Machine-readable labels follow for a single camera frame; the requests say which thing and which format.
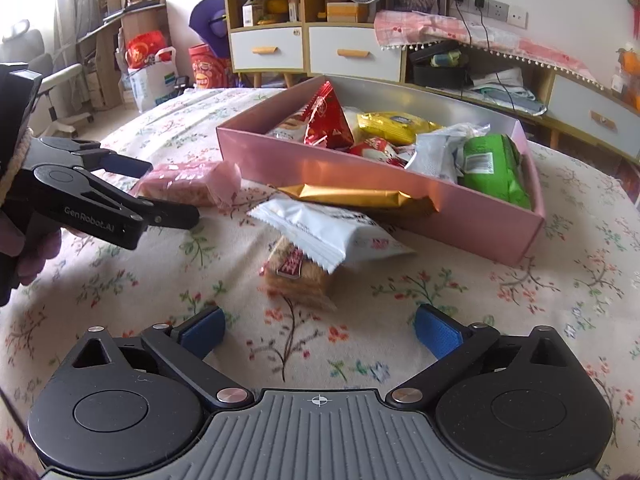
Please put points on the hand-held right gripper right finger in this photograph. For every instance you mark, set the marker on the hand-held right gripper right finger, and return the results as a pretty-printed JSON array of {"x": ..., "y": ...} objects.
[{"x": 440, "y": 331}]

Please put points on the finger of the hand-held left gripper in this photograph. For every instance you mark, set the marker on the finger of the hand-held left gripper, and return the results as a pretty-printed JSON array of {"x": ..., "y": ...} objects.
[
  {"x": 125, "y": 165},
  {"x": 172, "y": 215}
]

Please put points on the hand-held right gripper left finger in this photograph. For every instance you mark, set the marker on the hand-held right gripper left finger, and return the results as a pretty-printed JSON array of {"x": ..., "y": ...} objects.
[{"x": 202, "y": 331}]

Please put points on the pink wafer packet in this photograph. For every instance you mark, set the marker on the pink wafer packet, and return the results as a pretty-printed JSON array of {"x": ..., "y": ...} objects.
[{"x": 185, "y": 184}]

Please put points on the clear rice cracker packet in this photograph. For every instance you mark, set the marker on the clear rice cracker packet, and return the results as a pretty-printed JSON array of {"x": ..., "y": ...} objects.
[{"x": 295, "y": 275}]

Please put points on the pink cardboard box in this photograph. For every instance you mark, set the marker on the pink cardboard box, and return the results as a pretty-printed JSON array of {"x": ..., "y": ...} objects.
[{"x": 375, "y": 180}]

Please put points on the red white snack packet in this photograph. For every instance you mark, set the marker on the red white snack packet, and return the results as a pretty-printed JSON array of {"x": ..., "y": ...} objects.
[{"x": 375, "y": 152}]

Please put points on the person's left hand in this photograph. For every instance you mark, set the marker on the person's left hand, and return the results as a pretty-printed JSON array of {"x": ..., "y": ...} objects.
[{"x": 42, "y": 250}]

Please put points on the floral tablecloth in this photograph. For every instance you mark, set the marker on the floral tablecloth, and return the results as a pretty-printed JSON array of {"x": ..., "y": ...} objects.
[{"x": 500, "y": 310}]

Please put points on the white shopping bag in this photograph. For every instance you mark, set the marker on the white shopping bag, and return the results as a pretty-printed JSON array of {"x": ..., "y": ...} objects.
[{"x": 152, "y": 82}]

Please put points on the red gift bag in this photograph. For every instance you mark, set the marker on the red gift bag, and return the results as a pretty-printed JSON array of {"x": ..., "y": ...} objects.
[{"x": 147, "y": 47}]

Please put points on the white office chair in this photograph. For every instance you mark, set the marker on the white office chair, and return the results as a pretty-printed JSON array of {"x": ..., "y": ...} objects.
[{"x": 40, "y": 75}]

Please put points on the red printed bucket bag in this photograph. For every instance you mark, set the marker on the red printed bucket bag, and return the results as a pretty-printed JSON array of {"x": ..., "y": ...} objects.
[{"x": 207, "y": 67}]

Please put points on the beige biscuit roll packet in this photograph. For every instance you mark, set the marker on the beige biscuit roll packet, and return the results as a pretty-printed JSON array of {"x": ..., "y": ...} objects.
[{"x": 287, "y": 127}]

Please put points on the wooden desk shelf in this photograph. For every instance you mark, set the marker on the wooden desk shelf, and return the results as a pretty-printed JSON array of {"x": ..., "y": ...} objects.
[{"x": 130, "y": 10}]

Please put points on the gold wrapped snack bar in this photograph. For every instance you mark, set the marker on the gold wrapped snack bar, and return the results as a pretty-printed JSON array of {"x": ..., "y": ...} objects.
[{"x": 350, "y": 197}]

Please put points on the purple fabric object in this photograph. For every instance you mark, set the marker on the purple fabric object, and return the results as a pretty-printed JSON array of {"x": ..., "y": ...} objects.
[{"x": 207, "y": 20}]

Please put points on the green snack packet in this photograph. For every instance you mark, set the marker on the green snack packet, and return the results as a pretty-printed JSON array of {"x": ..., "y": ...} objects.
[{"x": 492, "y": 170}]

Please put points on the grey curtain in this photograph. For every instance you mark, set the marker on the grey curtain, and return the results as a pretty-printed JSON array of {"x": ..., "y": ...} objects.
[{"x": 75, "y": 0}]

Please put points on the silver white snack packet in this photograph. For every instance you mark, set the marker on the silver white snack packet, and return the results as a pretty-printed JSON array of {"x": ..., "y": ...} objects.
[{"x": 435, "y": 155}]

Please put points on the red triangular snack packet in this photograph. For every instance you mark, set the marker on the red triangular snack packet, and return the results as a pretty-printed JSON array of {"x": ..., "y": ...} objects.
[{"x": 325, "y": 120}]

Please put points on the small white drawer cabinet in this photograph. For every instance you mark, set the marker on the small white drawer cabinet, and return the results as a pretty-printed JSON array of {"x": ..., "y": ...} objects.
[{"x": 267, "y": 35}]

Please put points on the bright yellow snack packet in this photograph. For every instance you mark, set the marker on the bright yellow snack packet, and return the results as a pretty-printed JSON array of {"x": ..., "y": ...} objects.
[{"x": 395, "y": 127}]

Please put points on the person's fuzzy clothing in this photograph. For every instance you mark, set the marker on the person's fuzzy clothing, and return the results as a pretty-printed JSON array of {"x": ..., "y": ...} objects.
[{"x": 15, "y": 462}]

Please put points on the wide white drawer cabinet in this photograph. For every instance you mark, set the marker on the wide white drawer cabinet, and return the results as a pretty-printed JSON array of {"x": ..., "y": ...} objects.
[{"x": 355, "y": 45}]

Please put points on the black storage box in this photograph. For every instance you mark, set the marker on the black storage box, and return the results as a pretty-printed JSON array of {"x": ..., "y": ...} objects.
[{"x": 440, "y": 72}]

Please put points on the long low wooden sideboard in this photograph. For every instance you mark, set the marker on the long low wooden sideboard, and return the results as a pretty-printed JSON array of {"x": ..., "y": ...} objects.
[{"x": 575, "y": 105}]

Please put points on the pink floral cloth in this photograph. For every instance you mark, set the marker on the pink floral cloth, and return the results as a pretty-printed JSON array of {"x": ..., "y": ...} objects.
[{"x": 480, "y": 37}]

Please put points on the potted orange tree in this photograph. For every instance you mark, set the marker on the potted orange tree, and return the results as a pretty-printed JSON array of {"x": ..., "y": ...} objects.
[{"x": 627, "y": 72}]

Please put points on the wall socket row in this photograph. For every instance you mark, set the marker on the wall socket row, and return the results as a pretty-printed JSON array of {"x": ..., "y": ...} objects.
[{"x": 492, "y": 7}]

